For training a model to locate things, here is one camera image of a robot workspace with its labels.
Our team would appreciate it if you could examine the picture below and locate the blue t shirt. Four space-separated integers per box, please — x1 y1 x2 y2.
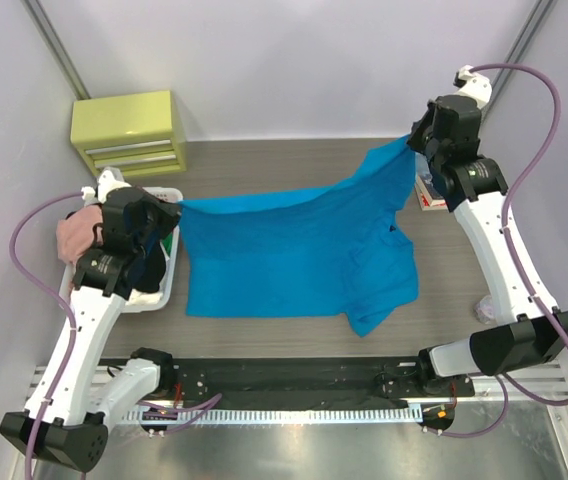
180 139 419 336

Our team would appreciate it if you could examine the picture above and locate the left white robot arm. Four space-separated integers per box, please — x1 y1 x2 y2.
0 182 183 479

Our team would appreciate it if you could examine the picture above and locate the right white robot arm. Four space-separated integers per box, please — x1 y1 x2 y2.
407 95 568 378

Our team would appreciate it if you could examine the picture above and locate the pink garment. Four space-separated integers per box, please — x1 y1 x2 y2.
56 204 103 265

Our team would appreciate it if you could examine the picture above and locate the blue paperback book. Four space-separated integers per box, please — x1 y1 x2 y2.
415 153 444 202

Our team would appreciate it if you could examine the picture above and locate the black garment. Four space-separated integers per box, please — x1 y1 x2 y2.
134 247 166 293

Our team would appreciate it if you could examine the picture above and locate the white garment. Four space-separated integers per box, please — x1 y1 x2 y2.
127 289 163 305

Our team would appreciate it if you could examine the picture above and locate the white laundry basket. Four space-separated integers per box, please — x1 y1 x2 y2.
60 187 183 313

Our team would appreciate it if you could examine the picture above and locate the yellow green drawer cabinet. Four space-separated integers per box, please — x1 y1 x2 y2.
70 90 187 178

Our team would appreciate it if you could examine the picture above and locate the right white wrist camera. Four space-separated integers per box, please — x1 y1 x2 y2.
454 65 492 109

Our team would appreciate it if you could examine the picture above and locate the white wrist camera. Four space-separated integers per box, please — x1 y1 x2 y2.
454 65 492 109
81 167 130 205

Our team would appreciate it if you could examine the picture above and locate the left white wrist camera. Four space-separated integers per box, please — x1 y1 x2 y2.
81 167 130 205

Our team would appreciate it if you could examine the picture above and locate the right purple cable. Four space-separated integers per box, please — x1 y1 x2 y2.
433 62 568 439

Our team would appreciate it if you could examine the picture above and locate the purple cable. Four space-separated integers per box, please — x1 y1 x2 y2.
433 62 568 439
8 192 223 476

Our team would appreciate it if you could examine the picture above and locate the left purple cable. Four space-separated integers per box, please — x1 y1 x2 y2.
8 192 223 476

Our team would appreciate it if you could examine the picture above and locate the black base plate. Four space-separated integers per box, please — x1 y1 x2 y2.
173 356 475 401

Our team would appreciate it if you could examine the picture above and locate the aluminium frame rail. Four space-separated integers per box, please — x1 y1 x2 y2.
24 362 568 407

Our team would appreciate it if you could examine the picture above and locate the slotted cable duct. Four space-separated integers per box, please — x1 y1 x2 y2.
119 404 423 427

